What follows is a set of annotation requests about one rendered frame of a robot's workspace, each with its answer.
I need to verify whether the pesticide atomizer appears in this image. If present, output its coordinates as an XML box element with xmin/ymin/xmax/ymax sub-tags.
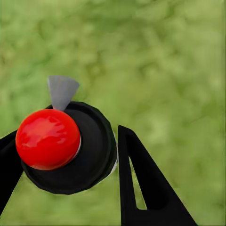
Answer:
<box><xmin>16</xmin><ymin>75</ymin><xmax>119</xmax><ymax>195</ymax></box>

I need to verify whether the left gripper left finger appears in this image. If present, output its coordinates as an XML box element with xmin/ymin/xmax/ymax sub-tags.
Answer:
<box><xmin>0</xmin><ymin>130</ymin><xmax>24</xmax><ymax>215</ymax></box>

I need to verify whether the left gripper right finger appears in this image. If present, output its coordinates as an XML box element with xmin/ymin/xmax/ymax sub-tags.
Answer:
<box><xmin>118</xmin><ymin>126</ymin><xmax>197</xmax><ymax>226</ymax></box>

